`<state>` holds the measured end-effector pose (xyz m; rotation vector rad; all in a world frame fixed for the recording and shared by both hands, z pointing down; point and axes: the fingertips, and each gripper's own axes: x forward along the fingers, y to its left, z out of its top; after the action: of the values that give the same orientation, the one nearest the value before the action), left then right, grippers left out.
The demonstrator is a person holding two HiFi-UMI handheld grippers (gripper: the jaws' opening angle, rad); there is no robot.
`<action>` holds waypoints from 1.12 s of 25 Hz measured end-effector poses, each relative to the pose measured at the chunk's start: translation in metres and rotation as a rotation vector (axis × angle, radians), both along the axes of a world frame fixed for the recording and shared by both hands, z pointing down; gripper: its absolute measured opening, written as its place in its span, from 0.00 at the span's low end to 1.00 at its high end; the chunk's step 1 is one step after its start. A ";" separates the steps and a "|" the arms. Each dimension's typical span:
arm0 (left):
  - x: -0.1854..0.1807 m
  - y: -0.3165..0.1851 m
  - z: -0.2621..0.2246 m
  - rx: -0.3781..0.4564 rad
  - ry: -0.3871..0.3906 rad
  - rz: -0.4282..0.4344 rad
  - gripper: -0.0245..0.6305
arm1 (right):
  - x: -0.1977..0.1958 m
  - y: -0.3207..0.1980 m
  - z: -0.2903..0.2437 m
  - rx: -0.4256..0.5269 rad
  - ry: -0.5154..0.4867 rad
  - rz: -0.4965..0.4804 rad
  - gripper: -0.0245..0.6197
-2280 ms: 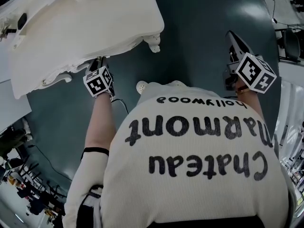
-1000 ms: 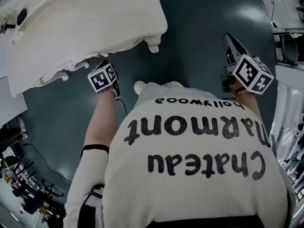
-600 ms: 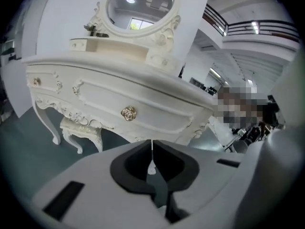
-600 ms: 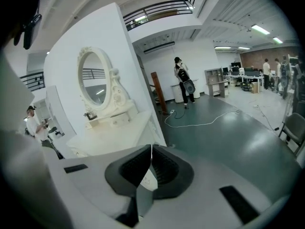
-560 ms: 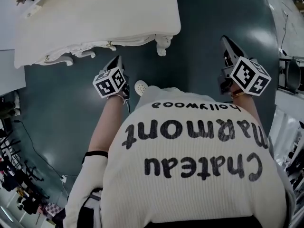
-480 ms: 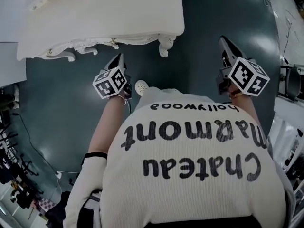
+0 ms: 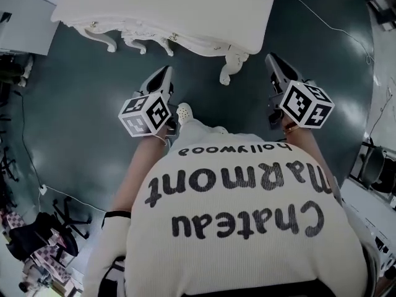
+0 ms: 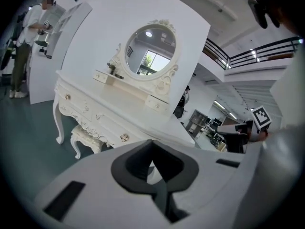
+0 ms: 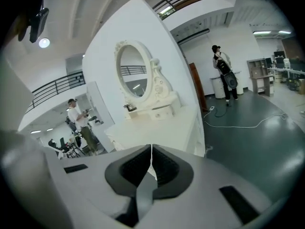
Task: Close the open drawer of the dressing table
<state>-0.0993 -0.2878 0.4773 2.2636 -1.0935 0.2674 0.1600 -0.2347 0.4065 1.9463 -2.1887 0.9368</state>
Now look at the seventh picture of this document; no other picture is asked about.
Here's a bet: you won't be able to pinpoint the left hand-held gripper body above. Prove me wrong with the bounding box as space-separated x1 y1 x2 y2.
118 84 178 138

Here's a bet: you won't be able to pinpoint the white ornate table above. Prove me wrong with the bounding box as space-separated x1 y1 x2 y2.
50 0 280 87

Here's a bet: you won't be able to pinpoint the black metal frame stand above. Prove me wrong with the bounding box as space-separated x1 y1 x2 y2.
351 139 396 194

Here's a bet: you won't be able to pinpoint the group of black office chairs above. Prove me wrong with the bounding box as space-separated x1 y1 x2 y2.
0 128 92 269

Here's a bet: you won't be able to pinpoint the person's left white perforated shoe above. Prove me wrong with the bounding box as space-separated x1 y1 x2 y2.
175 102 196 126

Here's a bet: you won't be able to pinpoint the pink checkered tablecloth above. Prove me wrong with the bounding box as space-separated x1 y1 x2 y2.
0 210 75 292

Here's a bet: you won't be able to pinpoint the light grey trousers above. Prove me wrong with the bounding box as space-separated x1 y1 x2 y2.
178 118 257 148

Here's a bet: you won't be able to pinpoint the black harness strap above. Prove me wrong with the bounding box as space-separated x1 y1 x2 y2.
101 256 127 297

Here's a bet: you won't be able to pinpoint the thin metal bracelet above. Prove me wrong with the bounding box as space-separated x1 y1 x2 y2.
152 133 170 147

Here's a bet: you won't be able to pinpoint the long white floor cable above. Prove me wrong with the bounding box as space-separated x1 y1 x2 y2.
276 0 376 65

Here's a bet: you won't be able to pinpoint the black floor cable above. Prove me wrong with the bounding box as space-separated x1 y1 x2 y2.
17 90 44 189

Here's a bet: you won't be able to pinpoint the gold bangle bracelet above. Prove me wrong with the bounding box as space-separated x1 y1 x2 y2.
282 121 300 135

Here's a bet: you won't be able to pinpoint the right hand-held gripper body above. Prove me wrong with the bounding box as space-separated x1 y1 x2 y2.
266 72 337 131

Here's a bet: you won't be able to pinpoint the person's left forearm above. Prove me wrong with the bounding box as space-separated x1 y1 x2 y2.
111 133 170 216

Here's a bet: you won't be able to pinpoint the cream knit printed shirt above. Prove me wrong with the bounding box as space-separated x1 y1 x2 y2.
83 137 377 297

